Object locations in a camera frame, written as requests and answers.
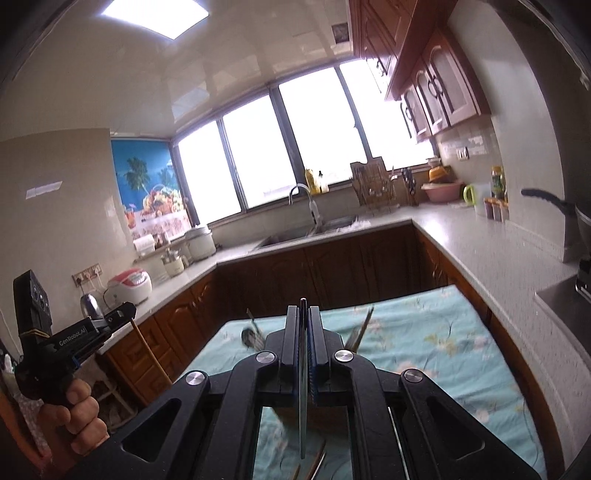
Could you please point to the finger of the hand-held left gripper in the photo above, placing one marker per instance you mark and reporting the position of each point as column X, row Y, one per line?
column 115, row 318
column 91, row 354

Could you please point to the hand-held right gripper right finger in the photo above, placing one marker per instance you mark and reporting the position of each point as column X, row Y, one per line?
column 315, row 355

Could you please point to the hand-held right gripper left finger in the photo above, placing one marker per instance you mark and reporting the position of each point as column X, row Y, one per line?
column 292, row 355

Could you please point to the metal utensil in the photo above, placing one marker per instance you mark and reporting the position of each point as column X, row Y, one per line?
column 303, row 392

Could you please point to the metal spoon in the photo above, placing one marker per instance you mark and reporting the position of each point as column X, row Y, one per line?
column 251, row 339

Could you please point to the wooden chopstick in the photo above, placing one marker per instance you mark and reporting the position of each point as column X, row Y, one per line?
column 296, row 473
column 316, row 461

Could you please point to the person's left hand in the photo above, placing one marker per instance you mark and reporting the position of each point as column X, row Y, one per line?
column 81, row 415

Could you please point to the steel electric kettle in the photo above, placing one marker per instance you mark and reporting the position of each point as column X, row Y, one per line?
column 91, row 305

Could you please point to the red and white rice cooker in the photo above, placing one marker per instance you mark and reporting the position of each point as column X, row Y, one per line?
column 129, row 286

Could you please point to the wooden stick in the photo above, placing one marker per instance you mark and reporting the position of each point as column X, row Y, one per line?
column 150, row 350

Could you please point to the metal chopstick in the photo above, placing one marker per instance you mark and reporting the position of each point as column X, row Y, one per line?
column 366, row 325

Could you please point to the white box appliance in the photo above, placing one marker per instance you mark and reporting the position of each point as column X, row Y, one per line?
column 144, row 244

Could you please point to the small white pot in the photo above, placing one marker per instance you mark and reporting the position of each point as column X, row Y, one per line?
column 174, row 265

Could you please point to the floral teal tablecloth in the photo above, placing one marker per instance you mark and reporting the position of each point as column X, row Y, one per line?
column 415, row 341

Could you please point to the large white rice cooker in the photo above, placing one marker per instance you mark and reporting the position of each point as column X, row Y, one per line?
column 201, row 242

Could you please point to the steel sink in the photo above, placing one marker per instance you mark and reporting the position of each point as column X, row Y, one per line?
column 295, row 235

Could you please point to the tropical fruit window poster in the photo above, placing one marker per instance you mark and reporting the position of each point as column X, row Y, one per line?
column 147, row 194

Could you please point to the chrome kitchen faucet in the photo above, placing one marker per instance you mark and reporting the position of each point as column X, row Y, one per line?
column 315, row 210

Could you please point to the yellow bottle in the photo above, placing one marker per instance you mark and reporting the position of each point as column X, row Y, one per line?
column 311, row 182

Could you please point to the knife block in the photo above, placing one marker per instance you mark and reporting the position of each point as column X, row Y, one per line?
column 410, row 189

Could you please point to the pink plastic basin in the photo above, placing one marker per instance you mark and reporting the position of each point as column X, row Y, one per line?
column 442, row 192

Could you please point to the kitchen window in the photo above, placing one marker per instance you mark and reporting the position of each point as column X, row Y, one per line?
column 314, row 138

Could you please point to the yellow bowl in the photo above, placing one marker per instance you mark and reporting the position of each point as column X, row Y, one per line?
column 438, row 173

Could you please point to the small spice jar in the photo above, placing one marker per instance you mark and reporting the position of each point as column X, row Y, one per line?
column 505, row 211
column 487, row 210
column 497, row 211

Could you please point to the green drink bottle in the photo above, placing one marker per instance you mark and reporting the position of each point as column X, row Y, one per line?
column 497, row 184

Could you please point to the steel stove top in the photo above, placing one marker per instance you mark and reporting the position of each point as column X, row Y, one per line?
column 561, row 300

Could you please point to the wooden upper cabinets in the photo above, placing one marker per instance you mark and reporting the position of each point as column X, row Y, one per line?
column 434, row 83

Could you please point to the square ceiling light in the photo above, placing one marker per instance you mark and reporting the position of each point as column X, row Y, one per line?
column 154, row 16

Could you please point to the wide wall socket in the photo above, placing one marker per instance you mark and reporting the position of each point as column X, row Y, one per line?
column 87, row 273

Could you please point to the small wall socket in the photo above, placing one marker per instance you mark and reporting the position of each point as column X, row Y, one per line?
column 462, row 153

